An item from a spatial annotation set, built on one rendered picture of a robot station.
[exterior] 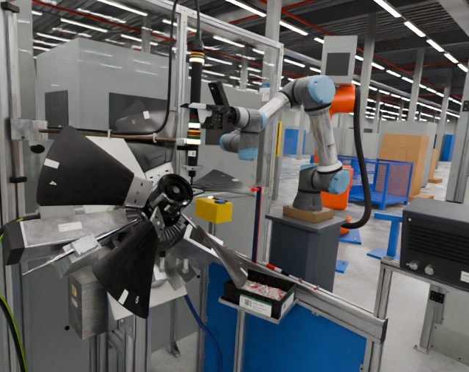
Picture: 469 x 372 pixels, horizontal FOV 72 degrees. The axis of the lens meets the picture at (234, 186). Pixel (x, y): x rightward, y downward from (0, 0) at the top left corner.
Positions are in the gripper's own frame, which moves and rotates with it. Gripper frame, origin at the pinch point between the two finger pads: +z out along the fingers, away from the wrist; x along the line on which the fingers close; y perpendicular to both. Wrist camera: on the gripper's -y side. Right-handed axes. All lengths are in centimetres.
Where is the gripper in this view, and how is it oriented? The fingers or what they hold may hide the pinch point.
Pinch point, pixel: (187, 104)
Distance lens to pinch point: 107.4
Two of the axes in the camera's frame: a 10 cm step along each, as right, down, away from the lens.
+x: -6.9, -1.7, 7.0
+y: -0.8, 9.8, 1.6
